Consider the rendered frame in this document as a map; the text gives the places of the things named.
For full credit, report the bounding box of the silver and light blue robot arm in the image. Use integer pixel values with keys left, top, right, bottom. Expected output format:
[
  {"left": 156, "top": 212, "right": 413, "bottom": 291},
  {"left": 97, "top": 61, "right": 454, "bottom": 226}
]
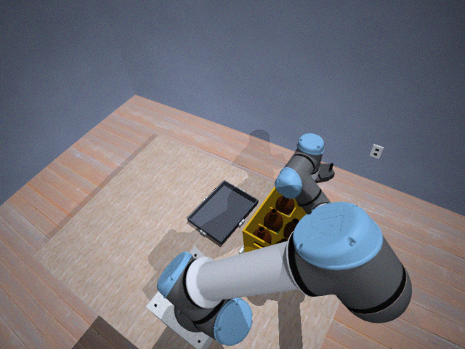
[{"left": 157, "top": 133, "right": 412, "bottom": 346}]

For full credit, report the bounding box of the yellow plastic crate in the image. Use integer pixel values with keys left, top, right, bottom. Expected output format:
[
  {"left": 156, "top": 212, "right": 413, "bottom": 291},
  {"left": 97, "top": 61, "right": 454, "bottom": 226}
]
[{"left": 242, "top": 187, "right": 307, "bottom": 252}]

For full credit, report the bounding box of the brown bottle with green label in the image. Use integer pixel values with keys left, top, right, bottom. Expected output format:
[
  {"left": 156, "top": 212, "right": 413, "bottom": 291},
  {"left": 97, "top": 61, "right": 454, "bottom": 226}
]
[{"left": 264, "top": 208, "right": 283, "bottom": 233}]

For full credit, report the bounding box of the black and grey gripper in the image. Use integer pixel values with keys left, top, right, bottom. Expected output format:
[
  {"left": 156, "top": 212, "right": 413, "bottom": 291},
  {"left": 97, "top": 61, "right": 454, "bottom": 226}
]
[{"left": 311, "top": 163, "right": 335, "bottom": 183}]

